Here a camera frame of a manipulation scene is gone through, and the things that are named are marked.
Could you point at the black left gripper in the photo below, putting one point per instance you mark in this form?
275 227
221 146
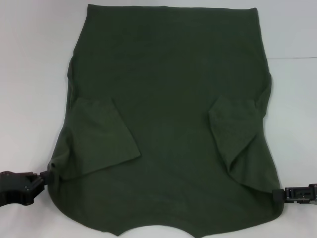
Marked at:
12 187

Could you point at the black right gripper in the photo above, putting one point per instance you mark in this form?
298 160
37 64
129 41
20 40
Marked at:
313 193

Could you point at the dark green t-shirt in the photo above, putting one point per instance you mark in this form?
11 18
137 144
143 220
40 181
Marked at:
161 99

